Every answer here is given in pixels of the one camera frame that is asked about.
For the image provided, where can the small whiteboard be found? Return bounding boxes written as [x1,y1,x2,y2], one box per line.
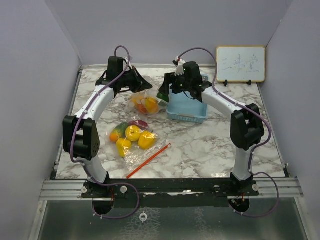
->
[216,45,266,83]

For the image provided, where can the green orange mango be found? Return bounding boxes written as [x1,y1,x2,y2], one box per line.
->
[109,122,129,143]

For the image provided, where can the aluminium rail frame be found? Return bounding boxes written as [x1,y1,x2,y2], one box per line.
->
[39,177,304,201]

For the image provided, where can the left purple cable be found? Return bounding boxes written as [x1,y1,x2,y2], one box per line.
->
[69,45,141,220]

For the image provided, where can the purple cable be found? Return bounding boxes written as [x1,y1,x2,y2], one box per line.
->
[174,47,280,218]
[69,45,141,220]

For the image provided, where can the red zipper clear bag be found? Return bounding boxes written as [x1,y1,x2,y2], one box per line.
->
[106,115,171,179]

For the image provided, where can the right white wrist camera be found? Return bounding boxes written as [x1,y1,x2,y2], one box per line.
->
[173,56,186,76]

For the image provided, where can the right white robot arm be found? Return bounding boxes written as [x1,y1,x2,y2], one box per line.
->
[157,59,265,196]

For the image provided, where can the green avocado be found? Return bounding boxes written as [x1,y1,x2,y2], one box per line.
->
[156,92,170,108]

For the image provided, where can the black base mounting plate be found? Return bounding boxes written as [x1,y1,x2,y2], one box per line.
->
[81,178,259,209]

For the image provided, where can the yellow pear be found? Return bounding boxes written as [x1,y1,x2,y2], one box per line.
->
[125,125,142,142]
[116,138,132,158]

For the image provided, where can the blue perforated plastic basket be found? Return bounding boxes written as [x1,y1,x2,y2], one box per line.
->
[166,72,208,124]

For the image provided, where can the clear bag white zipper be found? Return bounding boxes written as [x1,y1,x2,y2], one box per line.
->
[127,90,169,116]

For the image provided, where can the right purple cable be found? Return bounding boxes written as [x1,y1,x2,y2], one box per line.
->
[174,47,280,218]

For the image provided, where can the orange tangerine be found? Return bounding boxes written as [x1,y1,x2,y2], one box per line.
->
[135,104,149,115]

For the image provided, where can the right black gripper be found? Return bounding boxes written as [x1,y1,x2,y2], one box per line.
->
[158,70,192,96]

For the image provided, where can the yellow bell pepper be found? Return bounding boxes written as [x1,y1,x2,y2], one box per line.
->
[138,130,157,150]

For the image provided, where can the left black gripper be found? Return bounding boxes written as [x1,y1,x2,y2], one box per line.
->
[118,66,153,94]

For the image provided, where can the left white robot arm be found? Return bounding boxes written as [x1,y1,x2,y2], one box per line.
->
[62,56,153,198]

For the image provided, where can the yellow orange fruit front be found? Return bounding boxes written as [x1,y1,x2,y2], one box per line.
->
[132,95,146,106]

